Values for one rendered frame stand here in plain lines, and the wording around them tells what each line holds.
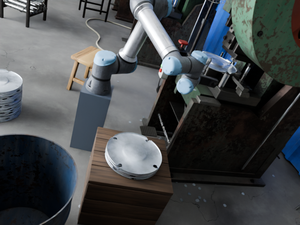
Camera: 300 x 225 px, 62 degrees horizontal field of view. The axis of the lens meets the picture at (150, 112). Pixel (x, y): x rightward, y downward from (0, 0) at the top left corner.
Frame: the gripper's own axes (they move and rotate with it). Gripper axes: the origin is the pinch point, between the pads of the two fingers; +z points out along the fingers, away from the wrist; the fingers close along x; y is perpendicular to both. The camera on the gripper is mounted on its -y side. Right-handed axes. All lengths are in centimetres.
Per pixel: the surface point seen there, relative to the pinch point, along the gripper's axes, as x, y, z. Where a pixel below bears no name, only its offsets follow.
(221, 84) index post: 5.5, -10.7, 4.8
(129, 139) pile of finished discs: 39, 17, -39
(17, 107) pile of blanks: 69, 102, -36
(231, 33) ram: -19.3, -1.5, 21.1
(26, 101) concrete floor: 77, 112, -19
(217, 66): -0.2, -3.6, 14.3
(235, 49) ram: -12.7, -8.0, 17.5
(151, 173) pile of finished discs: 40, -3, -52
